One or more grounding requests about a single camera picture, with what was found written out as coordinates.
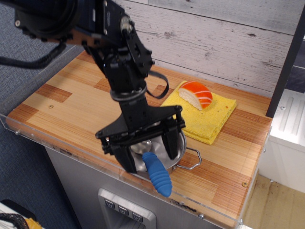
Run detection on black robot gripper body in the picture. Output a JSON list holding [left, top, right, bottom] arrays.
[[95, 96, 186, 156]]

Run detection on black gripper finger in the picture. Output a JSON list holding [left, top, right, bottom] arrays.
[[162, 128, 182, 160], [111, 146, 137, 174]]

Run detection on blue handled metal spoon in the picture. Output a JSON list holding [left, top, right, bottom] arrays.
[[130, 140, 173, 197]]

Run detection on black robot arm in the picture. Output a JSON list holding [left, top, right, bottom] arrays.
[[0, 0, 185, 173]]

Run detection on stainless steel pot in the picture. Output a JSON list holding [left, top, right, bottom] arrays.
[[127, 132, 187, 170]]

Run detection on clear acrylic table guard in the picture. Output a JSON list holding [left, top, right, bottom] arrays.
[[0, 46, 271, 229]]

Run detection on yellow folded cloth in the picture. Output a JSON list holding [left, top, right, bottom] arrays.
[[162, 81, 237, 145]]

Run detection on grey cabinet with buttons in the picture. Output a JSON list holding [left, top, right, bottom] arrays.
[[46, 148, 217, 229]]

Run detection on salmon nigiri sushi toy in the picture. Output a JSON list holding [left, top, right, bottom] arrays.
[[178, 81, 213, 110]]

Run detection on white ridged appliance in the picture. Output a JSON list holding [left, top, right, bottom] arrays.
[[258, 89, 305, 193]]

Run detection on yellow object at corner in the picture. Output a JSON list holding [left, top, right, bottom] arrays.
[[25, 218, 43, 229]]

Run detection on black braided cable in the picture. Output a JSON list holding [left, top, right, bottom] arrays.
[[0, 42, 67, 70]]

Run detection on black right vertical post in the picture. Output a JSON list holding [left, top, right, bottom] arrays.
[[266, 7, 305, 118]]

